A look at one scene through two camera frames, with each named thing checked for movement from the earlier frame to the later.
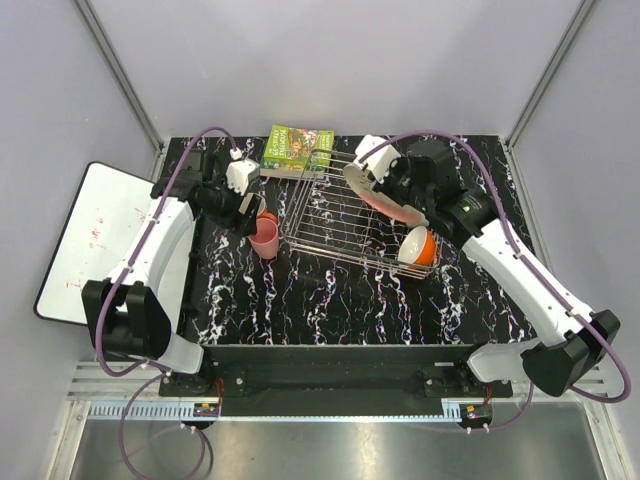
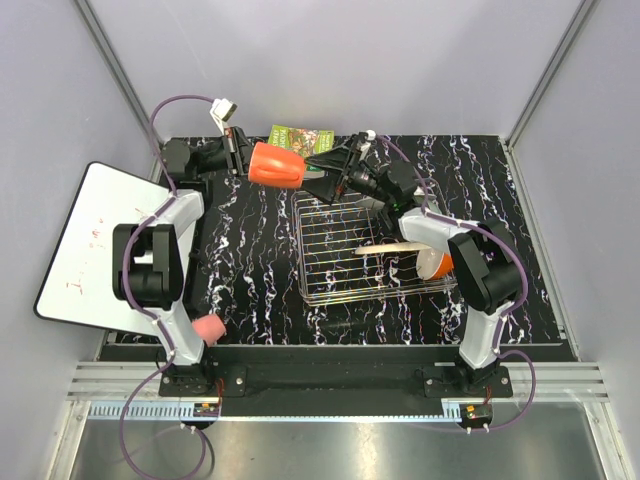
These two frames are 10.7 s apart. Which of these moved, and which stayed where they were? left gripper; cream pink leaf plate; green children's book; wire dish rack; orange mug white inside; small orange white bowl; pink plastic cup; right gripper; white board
Moved: cream pink leaf plate; orange mug white inside; pink plastic cup; small orange white bowl; left gripper; right gripper; wire dish rack
Stayed: white board; green children's book
